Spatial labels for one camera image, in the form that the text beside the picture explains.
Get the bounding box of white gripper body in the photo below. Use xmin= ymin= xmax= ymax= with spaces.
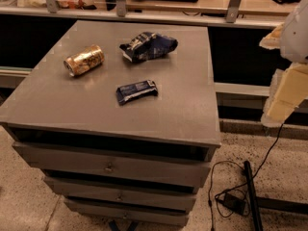
xmin=280 ymin=0 xmax=308 ymax=64

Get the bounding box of top grey drawer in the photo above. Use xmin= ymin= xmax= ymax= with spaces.
xmin=13 ymin=141 xmax=210 ymax=188

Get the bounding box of grey drawer cabinet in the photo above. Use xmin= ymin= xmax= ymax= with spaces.
xmin=0 ymin=21 xmax=220 ymax=215

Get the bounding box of bottom grey drawer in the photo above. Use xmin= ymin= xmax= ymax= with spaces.
xmin=64 ymin=198 xmax=189 ymax=226

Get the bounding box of gold drink can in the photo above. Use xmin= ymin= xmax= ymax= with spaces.
xmin=64 ymin=45 xmax=105 ymax=77

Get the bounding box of black cable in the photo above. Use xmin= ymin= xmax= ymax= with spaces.
xmin=207 ymin=122 xmax=285 ymax=231

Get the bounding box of grey drawer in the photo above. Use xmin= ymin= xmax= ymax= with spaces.
xmin=44 ymin=176 xmax=196 ymax=213
xmin=64 ymin=198 xmax=189 ymax=226
xmin=13 ymin=141 xmax=210 ymax=188

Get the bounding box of blue chip bag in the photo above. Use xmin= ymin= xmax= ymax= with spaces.
xmin=119 ymin=32 xmax=178 ymax=63

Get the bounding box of middle grey drawer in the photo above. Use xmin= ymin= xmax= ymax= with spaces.
xmin=44 ymin=176 xmax=196 ymax=213

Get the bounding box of black floor bar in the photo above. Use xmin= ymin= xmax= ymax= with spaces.
xmin=244 ymin=161 xmax=263 ymax=231

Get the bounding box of metal railing frame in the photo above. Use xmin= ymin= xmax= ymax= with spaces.
xmin=0 ymin=0 xmax=308 ymax=31

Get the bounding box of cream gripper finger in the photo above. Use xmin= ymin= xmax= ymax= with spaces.
xmin=261 ymin=63 xmax=308 ymax=127
xmin=259 ymin=25 xmax=283 ymax=50

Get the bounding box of black power adapter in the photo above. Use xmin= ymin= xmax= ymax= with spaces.
xmin=223 ymin=193 xmax=245 ymax=215

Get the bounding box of blue rxbar blueberry wrapper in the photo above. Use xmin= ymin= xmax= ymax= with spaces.
xmin=115 ymin=80 xmax=158 ymax=105

